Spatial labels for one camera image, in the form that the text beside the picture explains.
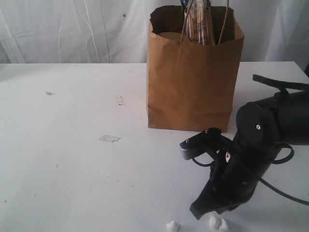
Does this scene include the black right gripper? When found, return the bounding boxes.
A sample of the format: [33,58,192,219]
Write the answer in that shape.
[190,140,282,220]

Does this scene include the clear jar with gold lid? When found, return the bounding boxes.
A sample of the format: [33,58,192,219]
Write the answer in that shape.
[156,32,190,43]

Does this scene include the spaghetti packet dark blue ends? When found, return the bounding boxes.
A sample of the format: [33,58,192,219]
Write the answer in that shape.
[180,0,216,45]

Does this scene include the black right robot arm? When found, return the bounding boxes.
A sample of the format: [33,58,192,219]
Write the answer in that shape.
[180,74,309,219]

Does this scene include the large brown paper shopping bag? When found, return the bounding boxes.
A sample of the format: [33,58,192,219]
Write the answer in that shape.
[146,5,244,132]

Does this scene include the clear tape piece on table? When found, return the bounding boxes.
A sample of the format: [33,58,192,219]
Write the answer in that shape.
[99,135,121,143]

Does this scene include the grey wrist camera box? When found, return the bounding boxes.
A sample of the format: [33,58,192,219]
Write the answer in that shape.
[180,128,222,160]

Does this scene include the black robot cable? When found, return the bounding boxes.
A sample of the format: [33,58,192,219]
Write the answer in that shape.
[193,142,309,203]

